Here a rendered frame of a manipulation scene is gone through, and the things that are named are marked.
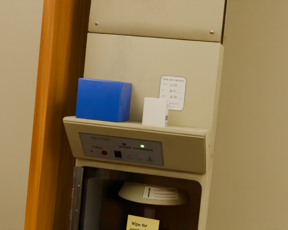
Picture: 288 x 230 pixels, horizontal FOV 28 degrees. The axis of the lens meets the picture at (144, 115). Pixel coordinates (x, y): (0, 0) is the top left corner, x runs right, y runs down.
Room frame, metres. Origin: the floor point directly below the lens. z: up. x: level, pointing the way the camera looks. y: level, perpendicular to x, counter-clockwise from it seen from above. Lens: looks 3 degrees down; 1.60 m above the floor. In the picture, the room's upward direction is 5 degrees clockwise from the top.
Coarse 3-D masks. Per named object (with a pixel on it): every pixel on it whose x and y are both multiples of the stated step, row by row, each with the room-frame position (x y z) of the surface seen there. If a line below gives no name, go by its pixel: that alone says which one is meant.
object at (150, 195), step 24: (96, 168) 1.36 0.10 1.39; (96, 192) 1.36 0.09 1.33; (120, 192) 1.35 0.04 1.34; (144, 192) 1.33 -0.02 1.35; (168, 192) 1.32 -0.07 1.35; (192, 192) 1.31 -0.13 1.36; (96, 216) 1.36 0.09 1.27; (120, 216) 1.34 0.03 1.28; (144, 216) 1.33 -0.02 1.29; (168, 216) 1.32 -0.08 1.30; (192, 216) 1.31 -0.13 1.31
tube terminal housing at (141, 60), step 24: (96, 48) 1.38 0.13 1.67; (120, 48) 1.36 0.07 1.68; (144, 48) 1.35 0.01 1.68; (168, 48) 1.34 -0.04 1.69; (192, 48) 1.33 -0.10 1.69; (216, 48) 1.32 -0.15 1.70; (96, 72) 1.38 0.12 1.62; (120, 72) 1.36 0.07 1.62; (144, 72) 1.35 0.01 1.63; (168, 72) 1.34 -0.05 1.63; (192, 72) 1.33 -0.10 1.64; (216, 72) 1.31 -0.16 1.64; (144, 96) 1.35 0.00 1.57; (192, 96) 1.32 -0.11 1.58; (216, 96) 1.35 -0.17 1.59; (168, 120) 1.34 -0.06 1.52; (192, 120) 1.32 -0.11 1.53; (216, 120) 1.41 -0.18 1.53; (120, 168) 1.36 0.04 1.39; (144, 168) 1.35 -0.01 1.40
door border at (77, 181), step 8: (80, 168) 1.37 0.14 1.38; (80, 176) 1.37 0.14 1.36; (72, 184) 1.37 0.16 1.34; (80, 184) 1.37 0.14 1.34; (80, 192) 1.37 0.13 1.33; (72, 200) 1.37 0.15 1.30; (80, 200) 1.37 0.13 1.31; (72, 208) 1.37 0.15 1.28; (72, 216) 1.37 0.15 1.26; (72, 224) 1.37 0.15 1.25
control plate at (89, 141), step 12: (84, 144) 1.31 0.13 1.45; (96, 144) 1.30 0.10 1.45; (108, 144) 1.29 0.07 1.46; (120, 144) 1.28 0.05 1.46; (132, 144) 1.27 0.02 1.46; (144, 144) 1.26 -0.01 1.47; (156, 144) 1.25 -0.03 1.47; (96, 156) 1.33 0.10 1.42; (108, 156) 1.32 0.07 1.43; (132, 156) 1.30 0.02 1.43; (144, 156) 1.29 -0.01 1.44; (156, 156) 1.28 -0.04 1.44
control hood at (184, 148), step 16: (80, 128) 1.27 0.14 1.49; (96, 128) 1.26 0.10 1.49; (112, 128) 1.25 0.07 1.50; (128, 128) 1.24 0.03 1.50; (144, 128) 1.23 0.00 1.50; (160, 128) 1.23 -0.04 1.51; (176, 128) 1.25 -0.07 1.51; (192, 128) 1.30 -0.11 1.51; (80, 144) 1.32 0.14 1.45; (176, 144) 1.24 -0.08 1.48; (192, 144) 1.23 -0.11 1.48; (208, 144) 1.28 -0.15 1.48; (112, 160) 1.33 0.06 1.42; (176, 160) 1.28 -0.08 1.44; (192, 160) 1.27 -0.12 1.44
